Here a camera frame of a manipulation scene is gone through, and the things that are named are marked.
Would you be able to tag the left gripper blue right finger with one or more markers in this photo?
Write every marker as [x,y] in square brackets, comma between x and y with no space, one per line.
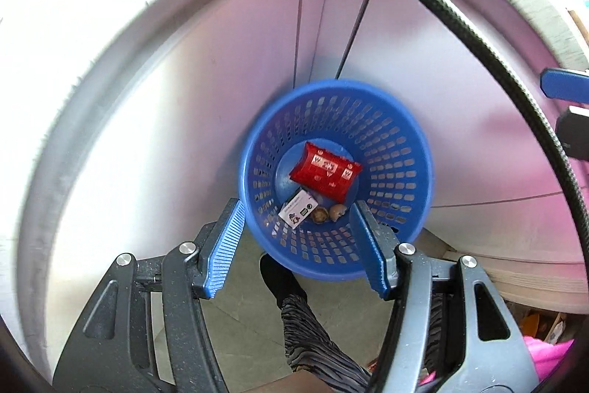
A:
[376,244]

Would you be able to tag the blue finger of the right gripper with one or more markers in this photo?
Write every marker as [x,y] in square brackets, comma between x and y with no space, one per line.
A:
[572,86]

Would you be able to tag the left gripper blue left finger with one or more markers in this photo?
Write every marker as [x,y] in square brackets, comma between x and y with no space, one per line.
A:
[221,246]

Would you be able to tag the broken eggshell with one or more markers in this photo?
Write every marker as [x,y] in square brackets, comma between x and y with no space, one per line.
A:
[336,211]

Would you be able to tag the beige food scrap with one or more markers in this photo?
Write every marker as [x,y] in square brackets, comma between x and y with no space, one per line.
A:
[319,215]

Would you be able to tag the green milk carton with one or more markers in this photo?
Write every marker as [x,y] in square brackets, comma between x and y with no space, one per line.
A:
[297,208]

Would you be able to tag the red snack bag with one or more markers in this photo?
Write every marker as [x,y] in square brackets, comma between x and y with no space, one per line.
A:
[326,173]

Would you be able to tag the blue trash basket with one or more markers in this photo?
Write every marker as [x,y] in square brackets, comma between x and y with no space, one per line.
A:
[354,120]

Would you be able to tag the black shoe and leg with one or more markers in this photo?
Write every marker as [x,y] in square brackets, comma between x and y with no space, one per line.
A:
[308,347]

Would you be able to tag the pink sleeve with white cuff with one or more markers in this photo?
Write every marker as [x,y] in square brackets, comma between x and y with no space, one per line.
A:
[545,356]

